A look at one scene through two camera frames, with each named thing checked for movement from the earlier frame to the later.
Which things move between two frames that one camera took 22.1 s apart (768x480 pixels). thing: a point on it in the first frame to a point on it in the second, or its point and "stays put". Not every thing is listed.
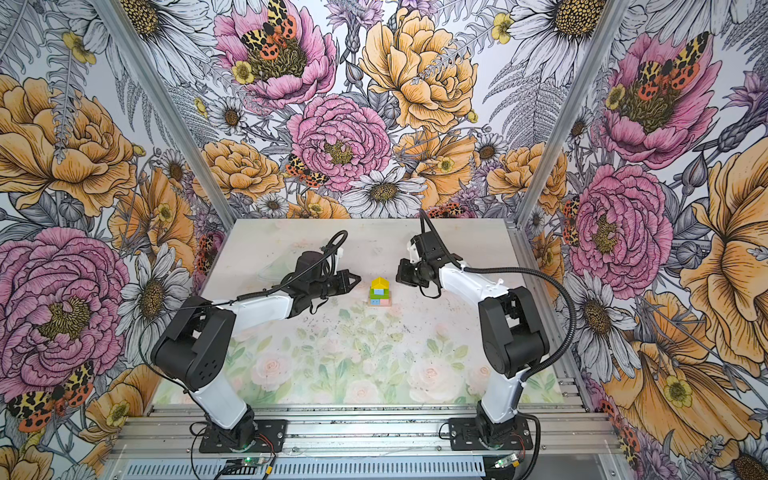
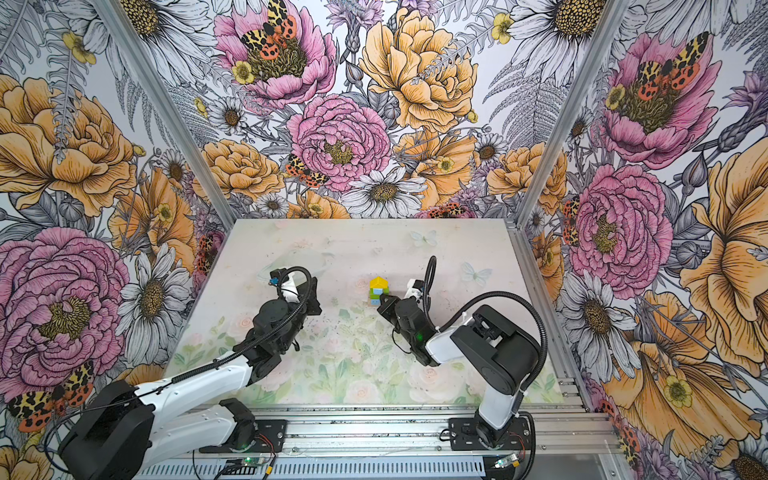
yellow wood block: [380, 283] stays put
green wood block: [386, 294] stays put
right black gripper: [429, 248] to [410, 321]
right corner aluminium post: [573, 114] stays put
